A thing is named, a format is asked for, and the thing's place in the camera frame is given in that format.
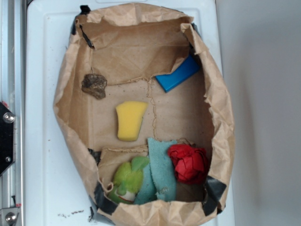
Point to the brown grey rock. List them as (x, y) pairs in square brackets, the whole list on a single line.
[(94, 84)]

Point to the yellow sponge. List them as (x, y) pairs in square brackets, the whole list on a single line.
[(130, 116)]

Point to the brown paper lined box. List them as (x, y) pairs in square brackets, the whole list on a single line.
[(136, 76)]

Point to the blue plastic block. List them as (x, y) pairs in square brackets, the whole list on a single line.
[(169, 81)]

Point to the red crumpled paper ball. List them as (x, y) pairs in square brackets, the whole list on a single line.
[(191, 165)]

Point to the green plush toy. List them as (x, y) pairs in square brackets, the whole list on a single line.
[(128, 180)]

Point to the teal cloth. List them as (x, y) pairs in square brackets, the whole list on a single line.
[(159, 181)]

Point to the black metal bracket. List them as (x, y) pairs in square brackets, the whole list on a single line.
[(7, 133)]

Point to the aluminium frame rail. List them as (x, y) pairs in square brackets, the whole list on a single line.
[(12, 94)]

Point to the silver corner bracket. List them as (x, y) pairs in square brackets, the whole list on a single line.
[(9, 216)]

